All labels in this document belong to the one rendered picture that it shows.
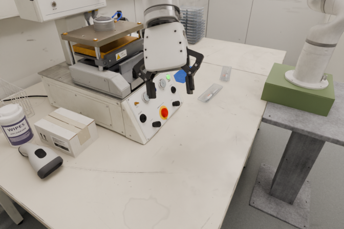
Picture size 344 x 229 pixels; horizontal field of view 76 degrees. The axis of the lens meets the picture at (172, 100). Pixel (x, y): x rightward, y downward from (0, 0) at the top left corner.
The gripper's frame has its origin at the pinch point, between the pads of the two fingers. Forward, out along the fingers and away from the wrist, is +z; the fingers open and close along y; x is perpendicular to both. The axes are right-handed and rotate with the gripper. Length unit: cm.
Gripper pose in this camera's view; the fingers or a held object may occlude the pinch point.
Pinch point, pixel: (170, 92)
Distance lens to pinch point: 50.3
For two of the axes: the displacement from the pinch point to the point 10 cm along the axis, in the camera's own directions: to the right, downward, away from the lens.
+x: -3.2, 0.2, -9.5
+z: 1.1, 9.9, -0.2
